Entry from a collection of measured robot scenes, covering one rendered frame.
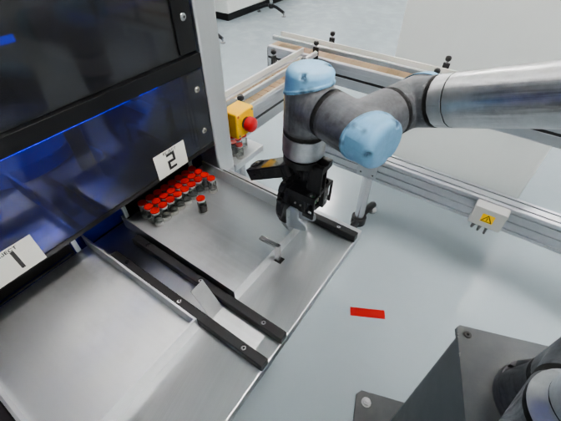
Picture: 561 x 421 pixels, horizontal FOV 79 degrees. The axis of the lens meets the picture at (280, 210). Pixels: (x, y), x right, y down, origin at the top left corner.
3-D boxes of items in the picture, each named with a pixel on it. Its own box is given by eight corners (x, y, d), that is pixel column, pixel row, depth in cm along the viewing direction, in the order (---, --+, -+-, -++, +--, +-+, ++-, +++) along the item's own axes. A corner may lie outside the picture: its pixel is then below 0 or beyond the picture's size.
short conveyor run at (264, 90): (212, 166, 103) (204, 119, 92) (176, 149, 109) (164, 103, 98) (325, 83, 143) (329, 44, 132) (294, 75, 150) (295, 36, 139)
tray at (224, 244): (125, 226, 80) (120, 215, 78) (204, 170, 95) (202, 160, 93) (235, 301, 66) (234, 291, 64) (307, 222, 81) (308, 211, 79)
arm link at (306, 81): (311, 84, 46) (272, 63, 50) (305, 152, 53) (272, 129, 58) (352, 69, 49) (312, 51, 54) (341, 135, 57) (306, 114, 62)
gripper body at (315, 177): (310, 224, 65) (316, 174, 57) (274, 205, 69) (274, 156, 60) (330, 201, 70) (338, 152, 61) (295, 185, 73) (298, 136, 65)
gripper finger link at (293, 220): (301, 247, 73) (305, 218, 66) (279, 235, 75) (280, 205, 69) (309, 238, 75) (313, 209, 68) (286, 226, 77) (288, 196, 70)
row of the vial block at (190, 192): (153, 225, 81) (147, 210, 77) (206, 184, 91) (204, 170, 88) (159, 228, 80) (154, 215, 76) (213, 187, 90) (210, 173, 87)
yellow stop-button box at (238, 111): (218, 132, 95) (214, 108, 90) (235, 120, 99) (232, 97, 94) (239, 140, 92) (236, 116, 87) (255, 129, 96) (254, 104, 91)
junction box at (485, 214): (467, 220, 140) (475, 205, 134) (470, 214, 143) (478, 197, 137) (498, 233, 136) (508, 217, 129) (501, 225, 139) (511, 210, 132)
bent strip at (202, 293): (195, 307, 65) (190, 291, 61) (206, 296, 67) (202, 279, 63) (254, 350, 60) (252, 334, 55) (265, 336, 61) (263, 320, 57)
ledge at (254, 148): (201, 154, 104) (199, 149, 103) (229, 135, 112) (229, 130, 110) (236, 170, 98) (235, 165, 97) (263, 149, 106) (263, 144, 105)
